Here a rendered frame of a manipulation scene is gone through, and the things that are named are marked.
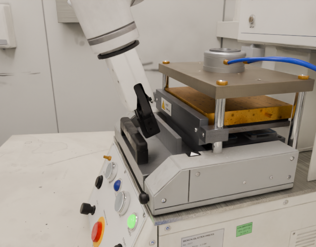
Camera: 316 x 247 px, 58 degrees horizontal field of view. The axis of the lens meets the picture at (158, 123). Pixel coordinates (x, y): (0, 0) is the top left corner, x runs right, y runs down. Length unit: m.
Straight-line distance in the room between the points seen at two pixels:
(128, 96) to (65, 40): 1.64
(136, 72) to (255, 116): 0.22
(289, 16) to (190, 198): 0.40
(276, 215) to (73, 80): 1.77
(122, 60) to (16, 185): 0.59
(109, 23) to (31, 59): 1.71
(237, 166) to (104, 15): 0.30
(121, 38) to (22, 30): 1.71
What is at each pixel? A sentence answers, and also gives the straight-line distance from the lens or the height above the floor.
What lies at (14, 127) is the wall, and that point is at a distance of 2.31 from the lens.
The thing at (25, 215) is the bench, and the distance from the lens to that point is 0.80.
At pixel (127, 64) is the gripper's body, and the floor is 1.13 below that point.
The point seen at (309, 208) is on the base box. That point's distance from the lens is 0.59.
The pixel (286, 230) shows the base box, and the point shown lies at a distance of 0.59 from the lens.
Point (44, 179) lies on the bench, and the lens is 0.95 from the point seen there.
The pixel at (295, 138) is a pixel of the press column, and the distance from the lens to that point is 0.55.
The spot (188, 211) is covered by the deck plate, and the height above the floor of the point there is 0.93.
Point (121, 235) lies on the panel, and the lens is 0.52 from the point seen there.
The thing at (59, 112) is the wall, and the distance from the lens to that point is 2.18.
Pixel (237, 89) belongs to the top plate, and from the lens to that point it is 0.44.
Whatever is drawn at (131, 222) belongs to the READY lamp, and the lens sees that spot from 0.48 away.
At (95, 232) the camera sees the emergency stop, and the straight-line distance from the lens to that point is 0.63.
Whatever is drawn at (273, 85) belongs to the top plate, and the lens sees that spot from 0.48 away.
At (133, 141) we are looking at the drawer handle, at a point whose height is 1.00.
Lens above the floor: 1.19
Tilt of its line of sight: 19 degrees down
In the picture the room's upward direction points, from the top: straight up
